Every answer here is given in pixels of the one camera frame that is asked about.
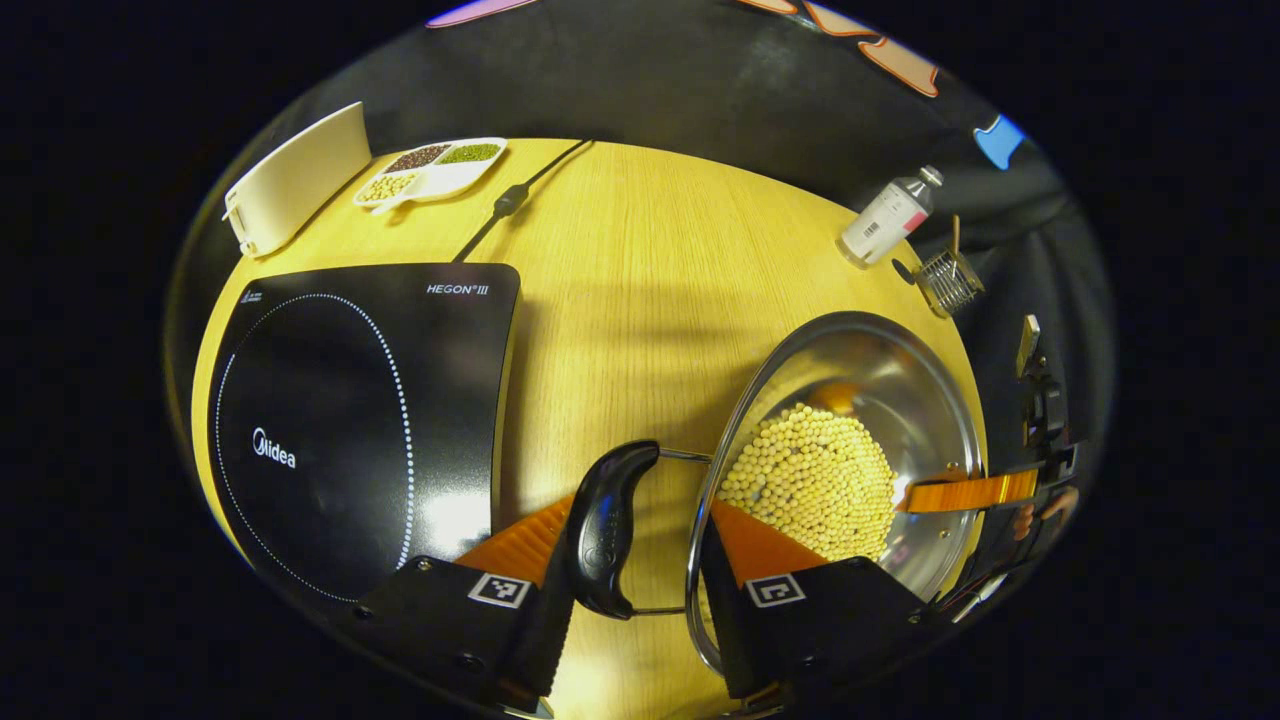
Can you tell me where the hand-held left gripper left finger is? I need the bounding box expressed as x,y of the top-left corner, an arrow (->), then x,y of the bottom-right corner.
355,495 -> 581,713

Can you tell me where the glass cup with wooden stick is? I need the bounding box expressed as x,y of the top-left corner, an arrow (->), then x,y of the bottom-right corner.
912,215 -> 986,319

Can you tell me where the steel pot with black handle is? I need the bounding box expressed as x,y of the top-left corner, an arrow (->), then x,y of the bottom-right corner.
565,310 -> 986,676

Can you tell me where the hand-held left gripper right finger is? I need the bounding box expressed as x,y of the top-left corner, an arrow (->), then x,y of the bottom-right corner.
700,498 -> 936,701

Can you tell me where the white toaster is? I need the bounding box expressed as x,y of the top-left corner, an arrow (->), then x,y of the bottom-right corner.
222,101 -> 373,259

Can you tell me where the black backdrop cloth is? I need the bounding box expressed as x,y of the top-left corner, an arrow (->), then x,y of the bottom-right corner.
230,0 -> 1116,451

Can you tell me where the black power cable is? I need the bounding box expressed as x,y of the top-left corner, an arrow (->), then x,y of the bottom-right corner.
452,140 -> 593,264

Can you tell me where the heap of yellow soybeans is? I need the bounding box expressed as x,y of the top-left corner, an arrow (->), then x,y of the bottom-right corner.
718,403 -> 896,563

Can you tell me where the white divided dish of beans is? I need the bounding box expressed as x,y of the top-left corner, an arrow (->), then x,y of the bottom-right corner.
352,137 -> 508,216

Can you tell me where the black induction cooktop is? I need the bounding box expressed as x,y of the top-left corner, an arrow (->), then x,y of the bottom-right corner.
205,262 -> 523,606

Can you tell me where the clear bottle with pink label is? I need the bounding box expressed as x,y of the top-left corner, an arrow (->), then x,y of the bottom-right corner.
836,165 -> 945,269

